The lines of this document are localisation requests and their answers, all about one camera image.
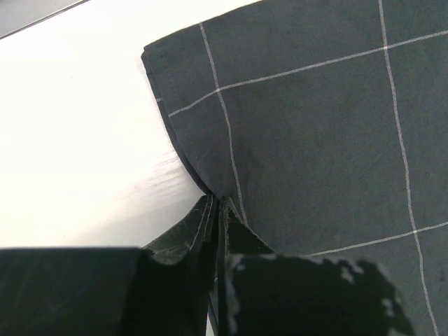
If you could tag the dark grey checked cloth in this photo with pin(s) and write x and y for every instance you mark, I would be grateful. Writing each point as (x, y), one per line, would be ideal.
(325, 122)

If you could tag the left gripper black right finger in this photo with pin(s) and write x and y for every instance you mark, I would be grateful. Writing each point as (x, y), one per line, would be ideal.
(260, 292)

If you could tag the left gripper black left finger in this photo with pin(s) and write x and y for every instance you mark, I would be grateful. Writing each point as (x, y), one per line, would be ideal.
(159, 289)

